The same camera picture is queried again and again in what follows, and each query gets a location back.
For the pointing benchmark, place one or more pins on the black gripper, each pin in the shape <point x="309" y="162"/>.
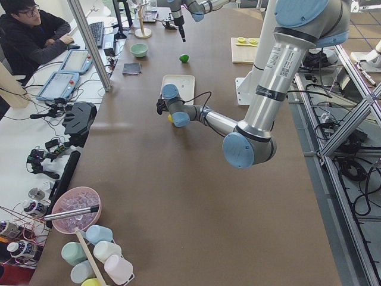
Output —
<point x="161" y="106"/>
<point x="180" y="21"/>

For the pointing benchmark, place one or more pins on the green lime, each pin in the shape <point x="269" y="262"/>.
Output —
<point x="184" y="58"/>

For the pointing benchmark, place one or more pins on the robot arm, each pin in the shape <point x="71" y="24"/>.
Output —
<point x="196" y="9"/>
<point x="299" y="26"/>

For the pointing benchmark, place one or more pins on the white rabbit tray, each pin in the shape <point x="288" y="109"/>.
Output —
<point x="185" y="85"/>

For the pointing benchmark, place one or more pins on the wooden mug tree stand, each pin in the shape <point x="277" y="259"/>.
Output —
<point x="141" y="32"/>

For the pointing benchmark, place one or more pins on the grey folded cloth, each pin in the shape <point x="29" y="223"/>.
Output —
<point x="131" y="69"/>

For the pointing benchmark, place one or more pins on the mint green bowl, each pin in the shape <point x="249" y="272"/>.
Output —
<point x="139" y="50"/>

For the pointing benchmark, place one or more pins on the wooden cutting board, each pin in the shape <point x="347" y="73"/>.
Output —
<point x="243" y="53"/>

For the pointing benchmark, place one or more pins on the black keyboard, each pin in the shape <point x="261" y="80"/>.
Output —
<point x="97" y="31"/>

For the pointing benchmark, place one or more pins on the blue teach pendant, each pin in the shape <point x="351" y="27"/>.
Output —
<point x="77" y="60"/>
<point x="60" y="84"/>

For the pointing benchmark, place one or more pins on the pink ribbed bowl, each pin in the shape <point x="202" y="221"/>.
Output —
<point x="76" y="199"/>

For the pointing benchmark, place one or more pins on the metal scoop in bowl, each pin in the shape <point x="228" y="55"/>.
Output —
<point x="70" y="213"/>

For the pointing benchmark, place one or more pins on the person in black jacket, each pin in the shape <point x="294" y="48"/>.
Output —
<point x="31" y="37"/>

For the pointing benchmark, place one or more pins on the light blue cup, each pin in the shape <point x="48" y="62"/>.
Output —
<point x="96" y="233"/>

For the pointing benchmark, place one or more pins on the cream white cup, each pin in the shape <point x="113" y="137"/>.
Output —
<point x="104" y="249"/>

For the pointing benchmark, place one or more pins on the pink cup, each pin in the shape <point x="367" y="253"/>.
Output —
<point x="118" y="269"/>

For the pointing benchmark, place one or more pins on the mint green cup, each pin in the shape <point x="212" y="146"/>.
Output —
<point x="73" y="253"/>

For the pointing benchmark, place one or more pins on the pale blue cup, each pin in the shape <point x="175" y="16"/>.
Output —
<point x="82" y="272"/>

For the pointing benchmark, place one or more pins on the yellow cup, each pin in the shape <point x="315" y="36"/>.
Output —
<point x="91" y="282"/>

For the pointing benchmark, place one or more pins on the black plastic bracket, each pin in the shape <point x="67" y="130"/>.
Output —
<point x="77" y="122"/>

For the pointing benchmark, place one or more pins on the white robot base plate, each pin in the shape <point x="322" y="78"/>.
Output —
<point x="243" y="95"/>

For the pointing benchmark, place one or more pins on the aluminium frame post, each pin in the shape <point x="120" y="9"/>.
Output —
<point x="84" y="29"/>

